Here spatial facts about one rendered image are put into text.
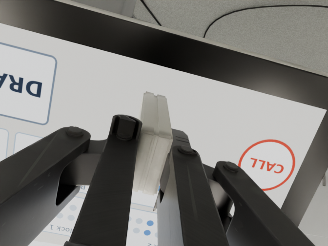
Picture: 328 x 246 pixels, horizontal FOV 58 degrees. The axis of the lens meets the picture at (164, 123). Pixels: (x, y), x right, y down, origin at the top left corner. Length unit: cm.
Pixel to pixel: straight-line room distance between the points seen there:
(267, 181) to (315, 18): 143
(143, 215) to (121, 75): 11
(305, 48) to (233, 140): 161
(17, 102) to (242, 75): 14
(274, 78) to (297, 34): 151
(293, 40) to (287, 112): 154
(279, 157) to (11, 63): 19
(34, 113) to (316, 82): 18
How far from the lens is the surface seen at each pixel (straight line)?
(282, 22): 163
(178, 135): 15
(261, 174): 23
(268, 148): 22
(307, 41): 176
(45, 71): 20
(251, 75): 20
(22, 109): 21
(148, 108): 15
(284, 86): 21
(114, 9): 33
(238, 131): 21
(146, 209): 23
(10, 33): 20
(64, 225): 25
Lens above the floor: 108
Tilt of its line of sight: 21 degrees down
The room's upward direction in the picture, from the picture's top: 169 degrees counter-clockwise
